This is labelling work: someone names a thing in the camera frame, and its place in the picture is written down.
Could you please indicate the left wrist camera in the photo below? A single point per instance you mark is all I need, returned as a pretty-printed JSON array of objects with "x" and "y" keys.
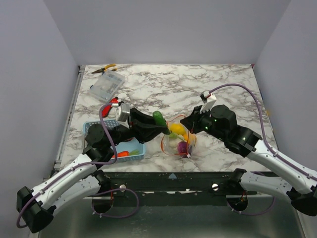
[{"x": 122, "y": 112}]

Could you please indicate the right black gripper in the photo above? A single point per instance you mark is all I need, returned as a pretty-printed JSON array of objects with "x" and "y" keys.
[{"x": 196, "y": 119}]

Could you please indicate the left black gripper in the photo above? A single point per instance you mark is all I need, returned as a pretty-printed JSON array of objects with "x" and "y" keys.
[{"x": 142, "y": 133}]

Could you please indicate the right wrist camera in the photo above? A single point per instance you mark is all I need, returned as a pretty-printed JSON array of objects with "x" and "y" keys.
[{"x": 208, "y": 99}]

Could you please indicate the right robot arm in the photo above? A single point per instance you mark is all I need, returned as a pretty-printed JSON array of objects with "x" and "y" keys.
[{"x": 295, "y": 182}]

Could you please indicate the blue plastic basket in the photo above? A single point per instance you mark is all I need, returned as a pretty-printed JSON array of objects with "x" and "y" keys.
[{"x": 129, "y": 145}]

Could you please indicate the red utility knife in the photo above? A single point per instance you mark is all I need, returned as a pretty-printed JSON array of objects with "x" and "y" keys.
[{"x": 107, "y": 109}]

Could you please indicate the orange carrot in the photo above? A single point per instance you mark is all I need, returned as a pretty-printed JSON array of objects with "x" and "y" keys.
[{"x": 128, "y": 153}]

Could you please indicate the green white cabbage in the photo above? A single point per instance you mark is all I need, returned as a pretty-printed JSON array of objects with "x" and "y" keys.
[{"x": 173, "y": 135}]

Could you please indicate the yellow handled pliers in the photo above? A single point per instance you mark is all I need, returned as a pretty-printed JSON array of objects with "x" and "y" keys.
[{"x": 111, "y": 67}]

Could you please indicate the clear zip top bag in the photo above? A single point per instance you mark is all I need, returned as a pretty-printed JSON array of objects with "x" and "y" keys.
[{"x": 164, "y": 141}]

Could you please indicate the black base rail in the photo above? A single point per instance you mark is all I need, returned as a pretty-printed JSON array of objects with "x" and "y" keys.
[{"x": 131, "y": 189}]

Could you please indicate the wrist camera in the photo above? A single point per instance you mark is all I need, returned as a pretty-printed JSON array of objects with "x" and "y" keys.
[
  {"x": 122, "y": 112},
  {"x": 208, "y": 99}
]

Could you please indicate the yellow bell pepper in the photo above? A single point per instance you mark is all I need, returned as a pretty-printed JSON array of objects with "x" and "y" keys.
[{"x": 190, "y": 139}]

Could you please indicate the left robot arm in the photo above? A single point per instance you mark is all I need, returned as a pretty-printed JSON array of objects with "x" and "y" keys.
[{"x": 83, "y": 177}]

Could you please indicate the purple onion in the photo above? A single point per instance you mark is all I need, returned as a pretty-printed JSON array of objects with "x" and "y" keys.
[{"x": 183, "y": 147}]

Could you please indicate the yellow mango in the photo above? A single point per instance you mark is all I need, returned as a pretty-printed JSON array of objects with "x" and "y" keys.
[{"x": 177, "y": 128}]

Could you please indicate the clear plastic screw box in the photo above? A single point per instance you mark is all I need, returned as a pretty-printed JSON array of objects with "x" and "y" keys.
[{"x": 107, "y": 85}]

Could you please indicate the green chili pepper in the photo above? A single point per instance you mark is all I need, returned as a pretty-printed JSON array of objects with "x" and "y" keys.
[{"x": 160, "y": 121}]

